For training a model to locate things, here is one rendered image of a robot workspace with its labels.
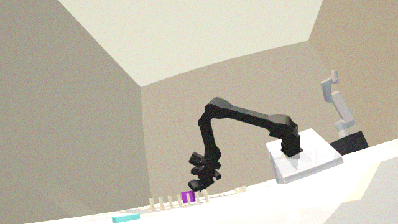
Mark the magenta block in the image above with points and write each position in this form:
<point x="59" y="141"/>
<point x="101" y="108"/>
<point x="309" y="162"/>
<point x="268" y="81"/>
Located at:
<point x="191" y="195"/>

